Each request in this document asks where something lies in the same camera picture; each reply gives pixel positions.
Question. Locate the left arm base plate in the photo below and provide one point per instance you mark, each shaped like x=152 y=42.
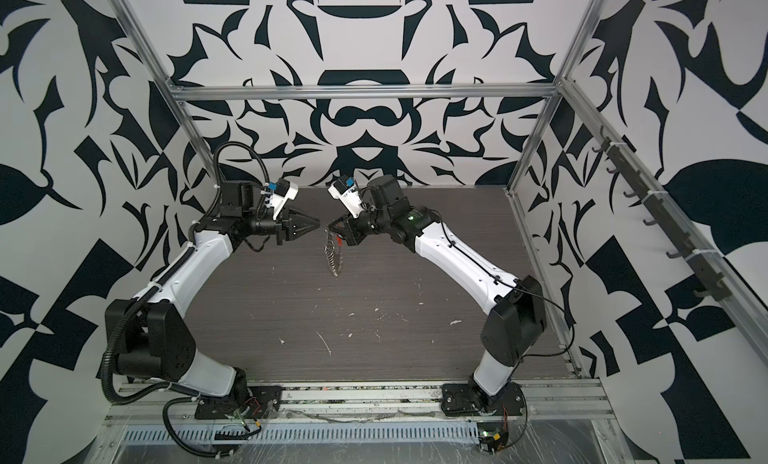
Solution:
x=255 y=402

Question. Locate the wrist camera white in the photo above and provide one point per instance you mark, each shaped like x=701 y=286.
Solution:
x=346 y=191
x=280 y=193

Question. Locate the grey wall hook rack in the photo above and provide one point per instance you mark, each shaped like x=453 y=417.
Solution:
x=668 y=217

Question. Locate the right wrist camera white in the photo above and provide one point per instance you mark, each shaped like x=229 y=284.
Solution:
x=346 y=191

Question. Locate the aluminium frame crossbar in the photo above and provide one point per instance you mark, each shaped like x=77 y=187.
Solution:
x=222 y=93

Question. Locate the aluminium frame corner post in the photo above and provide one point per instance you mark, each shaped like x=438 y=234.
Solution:
x=584 y=32

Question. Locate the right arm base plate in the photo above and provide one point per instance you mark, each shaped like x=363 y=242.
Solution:
x=468 y=399

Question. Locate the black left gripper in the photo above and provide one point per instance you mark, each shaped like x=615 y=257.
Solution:
x=289 y=225

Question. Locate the left aluminium frame post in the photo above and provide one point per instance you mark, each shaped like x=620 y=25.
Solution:
x=132 y=27

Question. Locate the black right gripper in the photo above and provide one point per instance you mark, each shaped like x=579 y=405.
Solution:
x=351 y=230

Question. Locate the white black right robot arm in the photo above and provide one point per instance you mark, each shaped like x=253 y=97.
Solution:
x=514 y=308

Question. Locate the white slotted cable duct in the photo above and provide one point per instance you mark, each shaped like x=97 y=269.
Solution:
x=315 y=433

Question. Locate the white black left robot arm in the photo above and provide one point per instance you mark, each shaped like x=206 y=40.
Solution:
x=149 y=345

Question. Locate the small electronics board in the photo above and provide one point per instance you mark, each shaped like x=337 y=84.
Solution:
x=491 y=439

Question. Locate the aluminium rail base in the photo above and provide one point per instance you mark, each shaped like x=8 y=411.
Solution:
x=366 y=402

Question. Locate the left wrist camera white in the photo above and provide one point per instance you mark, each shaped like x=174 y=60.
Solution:
x=280 y=193

